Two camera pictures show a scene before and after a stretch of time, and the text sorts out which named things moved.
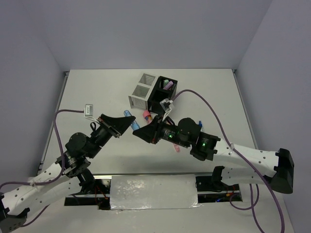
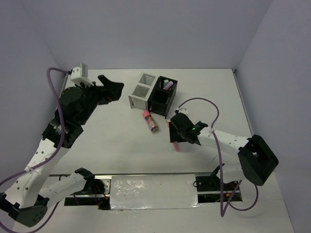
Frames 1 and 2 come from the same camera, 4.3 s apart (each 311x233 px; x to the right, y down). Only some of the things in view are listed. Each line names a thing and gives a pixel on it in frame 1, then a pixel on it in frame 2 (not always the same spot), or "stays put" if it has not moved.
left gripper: [119, 124] to [112, 91]
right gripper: [151, 132] to [173, 131]
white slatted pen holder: [139, 98] stays put
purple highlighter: [169, 84] stays put
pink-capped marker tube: [147, 116] stays put
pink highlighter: [176, 147] stays put
